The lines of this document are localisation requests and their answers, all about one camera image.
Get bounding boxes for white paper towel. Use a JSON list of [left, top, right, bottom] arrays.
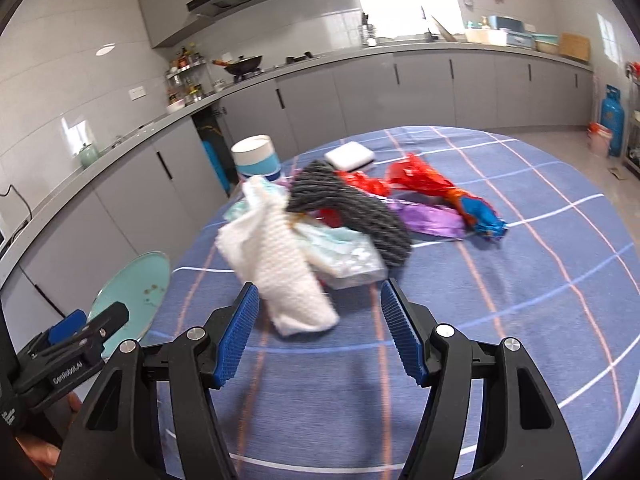
[[216, 176, 340, 337]]

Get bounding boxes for red blue snack wrapper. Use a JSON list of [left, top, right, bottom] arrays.
[[386, 153, 508, 240]]

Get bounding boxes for black knitted mesh cloth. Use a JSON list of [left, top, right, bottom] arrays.
[[286, 160, 412, 268]]

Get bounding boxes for teal round trash bin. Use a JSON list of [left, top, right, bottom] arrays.
[[88, 252, 171, 360]]

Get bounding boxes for grey kitchen cabinets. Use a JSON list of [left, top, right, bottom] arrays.
[[1, 44, 593, 346]]

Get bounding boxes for left hand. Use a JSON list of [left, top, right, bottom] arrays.
[[15, 391, 82, 479]]

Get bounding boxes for teal clear plastic package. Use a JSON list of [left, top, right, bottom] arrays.
[[226, 198, 387, 289]]

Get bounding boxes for purple snack wrapper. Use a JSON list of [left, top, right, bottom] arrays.
[[382, 197, 466, 238]]

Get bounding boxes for red plastic bag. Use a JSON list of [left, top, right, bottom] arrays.
[[318, 170, 392, 228]]

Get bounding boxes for blue checked tablecloth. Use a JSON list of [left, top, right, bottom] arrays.
[[144, 123, 640, 480]]

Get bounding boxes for white blue paper cup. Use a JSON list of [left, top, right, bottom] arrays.
[[231, 134, 282, 181]]

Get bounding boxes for white tissue pack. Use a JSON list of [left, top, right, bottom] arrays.
[[324, 141, 375, 172]]

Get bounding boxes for spice rack with bottles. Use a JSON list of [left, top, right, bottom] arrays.
[[165, 44, 206, 114]]

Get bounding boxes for black wok on stove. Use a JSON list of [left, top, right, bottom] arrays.
[[212, 55, 262, 81]]

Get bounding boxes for pink bucket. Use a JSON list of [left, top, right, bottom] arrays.
[[587, 122, 613, 157]]

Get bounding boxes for metal storage shelf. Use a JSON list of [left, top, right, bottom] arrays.
[[622, 62, 640, 177]]

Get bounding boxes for blue gas cylinder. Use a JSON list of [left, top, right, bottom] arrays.
[[600, 84, 625, 157]]

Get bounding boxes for blue dish box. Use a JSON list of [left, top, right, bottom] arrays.
[[487, 15, 535, 49]]

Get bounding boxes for cardboard box on counter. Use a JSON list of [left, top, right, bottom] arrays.
[[559, 32, 591, 64]]

